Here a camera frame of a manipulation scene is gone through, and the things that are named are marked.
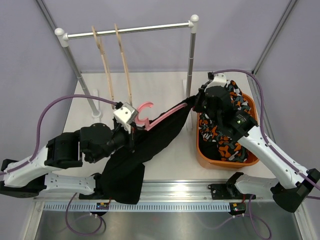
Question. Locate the black shorts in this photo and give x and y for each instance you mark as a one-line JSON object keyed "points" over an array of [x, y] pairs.
{"points": [[123, 175]]}

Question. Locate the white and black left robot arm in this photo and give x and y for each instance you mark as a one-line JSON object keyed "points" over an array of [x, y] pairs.
{"points": [[37, 174]]}

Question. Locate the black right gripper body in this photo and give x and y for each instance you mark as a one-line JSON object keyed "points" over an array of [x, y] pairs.
{"points": [[201, 103]]}

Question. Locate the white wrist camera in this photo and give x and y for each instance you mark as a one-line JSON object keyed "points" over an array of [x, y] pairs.
{"points": [[125, 114], [216, 79]]}

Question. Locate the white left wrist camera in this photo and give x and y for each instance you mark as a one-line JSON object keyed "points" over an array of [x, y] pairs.
{"points": [[125, 114]]}

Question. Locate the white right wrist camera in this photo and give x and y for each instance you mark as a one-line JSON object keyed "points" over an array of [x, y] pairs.
{"points": [[216, 79]]}

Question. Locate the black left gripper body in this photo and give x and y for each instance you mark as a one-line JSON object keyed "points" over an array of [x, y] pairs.
{"points": [[121, 138]]}

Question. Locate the orange camouflage shorts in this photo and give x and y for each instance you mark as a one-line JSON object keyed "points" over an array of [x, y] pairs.
{"points": [[212, 143]]}

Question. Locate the orange plastic laundry basket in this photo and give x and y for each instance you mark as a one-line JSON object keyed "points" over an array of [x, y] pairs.
{"points": [[228, 165]]}

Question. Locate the beige wooden hanger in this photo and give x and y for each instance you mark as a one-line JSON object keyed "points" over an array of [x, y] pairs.
{"points": [[124, 62], [100, 46]]}

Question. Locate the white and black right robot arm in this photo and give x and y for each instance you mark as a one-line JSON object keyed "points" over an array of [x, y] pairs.
{"points": [[292, 182]]}

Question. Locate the white slotted cable duct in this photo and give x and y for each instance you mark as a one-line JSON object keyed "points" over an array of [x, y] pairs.
{"points": [[140, 207]]}

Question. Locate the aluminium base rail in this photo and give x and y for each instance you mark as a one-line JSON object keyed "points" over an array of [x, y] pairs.
{"points": [[192, 191]]}

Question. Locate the white and steel clothes rack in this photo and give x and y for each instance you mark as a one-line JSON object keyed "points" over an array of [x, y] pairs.
{"points": [[154, 46]]}

